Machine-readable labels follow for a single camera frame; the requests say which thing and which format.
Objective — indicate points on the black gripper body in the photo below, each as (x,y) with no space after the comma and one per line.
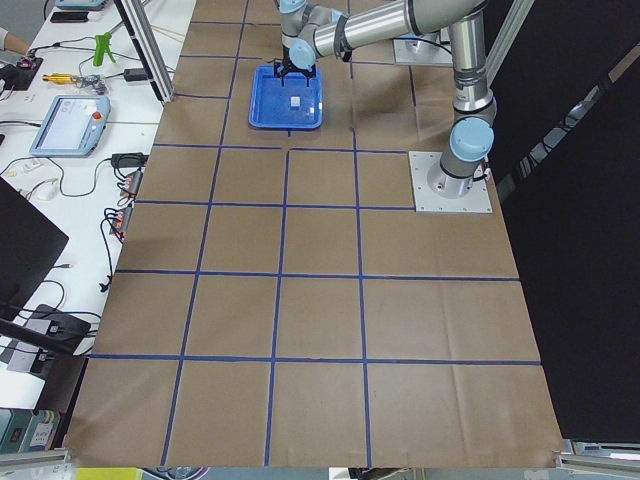
(289,65)

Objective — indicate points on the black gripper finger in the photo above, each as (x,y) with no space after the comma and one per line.
(308,74)
(280,71)

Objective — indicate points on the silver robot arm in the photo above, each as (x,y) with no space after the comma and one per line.
(424,33)

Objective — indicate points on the person forearm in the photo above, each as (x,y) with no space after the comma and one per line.
(12,43)

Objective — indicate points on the blue plastic tray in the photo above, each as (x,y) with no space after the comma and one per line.
(270,101)

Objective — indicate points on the wooden chopstick pair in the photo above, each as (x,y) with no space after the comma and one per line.
(168,32)

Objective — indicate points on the black power adapter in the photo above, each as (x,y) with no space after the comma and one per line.
(135,75)

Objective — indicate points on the teach pendant tablet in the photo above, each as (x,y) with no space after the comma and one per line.
(72,127)

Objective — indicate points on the yellow tool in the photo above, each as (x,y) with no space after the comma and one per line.
(60,79)

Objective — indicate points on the white computer mouse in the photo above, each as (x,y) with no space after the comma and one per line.
(47,191)

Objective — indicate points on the black monitor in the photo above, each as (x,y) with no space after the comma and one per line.
(30,246)

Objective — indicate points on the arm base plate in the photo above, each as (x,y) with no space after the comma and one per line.
(436,192)
(421,53)

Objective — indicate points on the aluminium frame post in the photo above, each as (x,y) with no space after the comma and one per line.
(139,29)

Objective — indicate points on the green-handled reacher grabber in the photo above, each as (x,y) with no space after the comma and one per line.
(102,49)

